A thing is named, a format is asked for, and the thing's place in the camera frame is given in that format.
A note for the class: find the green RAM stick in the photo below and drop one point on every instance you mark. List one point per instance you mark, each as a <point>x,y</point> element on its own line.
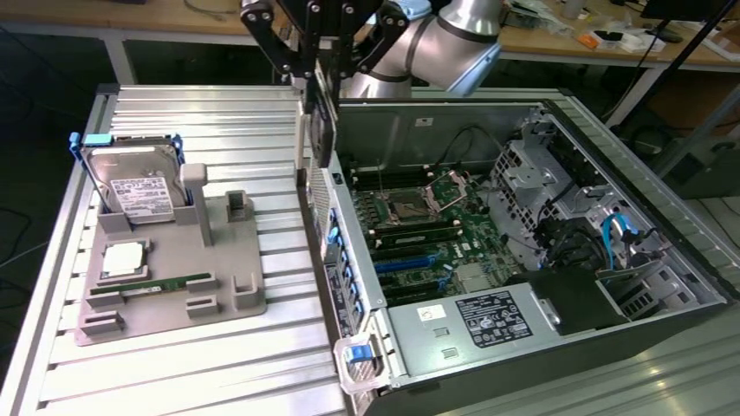
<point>156,287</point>

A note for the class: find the wooden desk with box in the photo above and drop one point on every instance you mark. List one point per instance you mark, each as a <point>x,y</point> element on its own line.
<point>144,17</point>

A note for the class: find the black equipment box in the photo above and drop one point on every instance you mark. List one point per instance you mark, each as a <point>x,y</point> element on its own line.
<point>705,173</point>

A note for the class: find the small orange object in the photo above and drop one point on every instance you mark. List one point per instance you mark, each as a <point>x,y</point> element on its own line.
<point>588,41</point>

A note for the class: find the wooden desk with monitor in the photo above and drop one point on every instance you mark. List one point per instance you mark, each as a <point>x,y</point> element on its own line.
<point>549,47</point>

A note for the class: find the black expansion slot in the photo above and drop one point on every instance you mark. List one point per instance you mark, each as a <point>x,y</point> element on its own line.
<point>410,284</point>

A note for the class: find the clear plastic packaging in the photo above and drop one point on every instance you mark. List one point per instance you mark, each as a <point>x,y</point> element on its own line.
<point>537,17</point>

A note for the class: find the hard disk drive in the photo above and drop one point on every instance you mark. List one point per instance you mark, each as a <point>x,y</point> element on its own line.
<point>94,140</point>

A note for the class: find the black open PC case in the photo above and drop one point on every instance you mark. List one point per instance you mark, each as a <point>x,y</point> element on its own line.
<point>577,368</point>

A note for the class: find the grey parts rack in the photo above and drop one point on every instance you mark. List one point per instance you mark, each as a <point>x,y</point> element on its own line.
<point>173,260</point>

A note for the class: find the silver hard disk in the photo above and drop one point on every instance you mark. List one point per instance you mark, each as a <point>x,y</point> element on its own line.
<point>132,182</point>

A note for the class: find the black graphics card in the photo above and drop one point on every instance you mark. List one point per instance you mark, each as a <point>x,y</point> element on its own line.
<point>324,121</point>

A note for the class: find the blue expansion slot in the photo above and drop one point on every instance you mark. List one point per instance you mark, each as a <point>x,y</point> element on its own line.
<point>404,263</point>

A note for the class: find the silver disk bay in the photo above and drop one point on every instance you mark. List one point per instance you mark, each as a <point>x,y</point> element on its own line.
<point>520,173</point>

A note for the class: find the white and black device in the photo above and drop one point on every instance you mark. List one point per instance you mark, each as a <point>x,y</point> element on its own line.
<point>629,43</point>

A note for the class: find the silver chipset heatsink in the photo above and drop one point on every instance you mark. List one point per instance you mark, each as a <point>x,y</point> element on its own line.
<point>472,277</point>

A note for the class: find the black monitor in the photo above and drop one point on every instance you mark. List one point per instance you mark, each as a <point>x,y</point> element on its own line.
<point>681,8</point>

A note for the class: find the raised blue retention clip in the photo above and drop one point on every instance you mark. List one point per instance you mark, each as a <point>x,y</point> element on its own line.
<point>332,236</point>

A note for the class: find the silver CPU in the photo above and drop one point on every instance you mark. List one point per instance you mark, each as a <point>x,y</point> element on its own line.
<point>122,260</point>

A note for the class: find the blue case latch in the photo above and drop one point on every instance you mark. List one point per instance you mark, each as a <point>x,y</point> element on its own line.
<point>357,353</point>

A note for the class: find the silver perforated drive bay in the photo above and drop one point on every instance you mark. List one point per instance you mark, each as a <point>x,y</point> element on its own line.
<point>636,299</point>

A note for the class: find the green motherboard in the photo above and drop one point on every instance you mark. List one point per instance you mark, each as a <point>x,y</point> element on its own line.
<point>480,242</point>

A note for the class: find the CPU socket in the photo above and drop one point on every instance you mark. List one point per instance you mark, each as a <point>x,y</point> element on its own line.
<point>404,203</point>

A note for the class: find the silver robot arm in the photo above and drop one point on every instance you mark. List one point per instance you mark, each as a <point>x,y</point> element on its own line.
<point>450,26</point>

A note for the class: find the silver power supply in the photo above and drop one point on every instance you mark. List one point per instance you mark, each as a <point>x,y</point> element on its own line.
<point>428,346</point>

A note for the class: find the black air duct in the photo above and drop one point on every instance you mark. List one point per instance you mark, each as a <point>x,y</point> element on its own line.
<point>577,303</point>

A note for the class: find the metal socket cover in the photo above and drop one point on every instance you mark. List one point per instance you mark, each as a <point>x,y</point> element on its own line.
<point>448,190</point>

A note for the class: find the black slanted pole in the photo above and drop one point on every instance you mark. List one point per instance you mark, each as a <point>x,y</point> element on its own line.
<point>698,39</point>

